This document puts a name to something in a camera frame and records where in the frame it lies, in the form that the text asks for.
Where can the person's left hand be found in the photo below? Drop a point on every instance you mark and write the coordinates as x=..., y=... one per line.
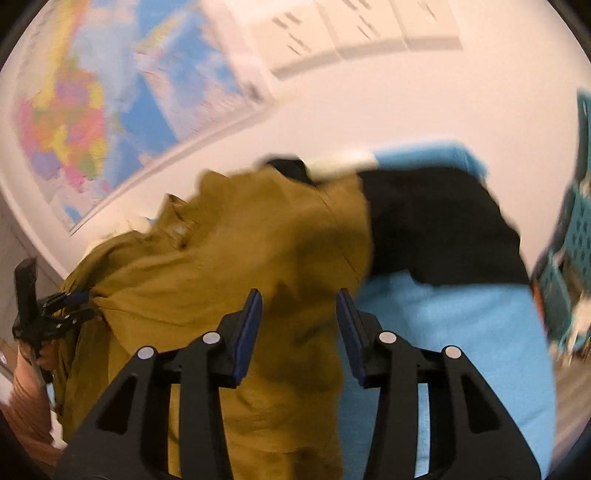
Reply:
x=44, y=364

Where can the white printed wall chart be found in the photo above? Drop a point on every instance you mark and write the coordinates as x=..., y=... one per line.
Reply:
x=351, y=32

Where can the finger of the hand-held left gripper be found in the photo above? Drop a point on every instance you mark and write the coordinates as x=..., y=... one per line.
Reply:
x=74, y=318
x=74, y=298

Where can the black garment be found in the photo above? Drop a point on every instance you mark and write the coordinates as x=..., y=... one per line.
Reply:
x=438, y=226

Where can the person's left forearm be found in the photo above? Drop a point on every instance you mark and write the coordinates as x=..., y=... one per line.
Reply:
x=27, y=410

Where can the light blue bed sheet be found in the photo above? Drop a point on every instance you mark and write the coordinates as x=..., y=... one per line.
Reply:
x=466, y=350

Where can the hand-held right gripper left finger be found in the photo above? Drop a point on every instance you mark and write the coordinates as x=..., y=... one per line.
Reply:
x=248, y=325

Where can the blue world wall map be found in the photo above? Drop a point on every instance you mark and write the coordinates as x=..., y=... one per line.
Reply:
x=198, y=69

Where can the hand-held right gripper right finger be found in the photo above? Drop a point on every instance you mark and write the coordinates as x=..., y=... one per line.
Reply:
x=349, y=330

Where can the teal plastic basket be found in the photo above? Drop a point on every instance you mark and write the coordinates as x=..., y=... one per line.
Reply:
x=565, y=258

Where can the mustard yellow jacket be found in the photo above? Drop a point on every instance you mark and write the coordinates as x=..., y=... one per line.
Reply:
x=240, y=240

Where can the multicoloured wall map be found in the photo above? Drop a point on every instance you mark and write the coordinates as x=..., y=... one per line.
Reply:
x=69, y=120

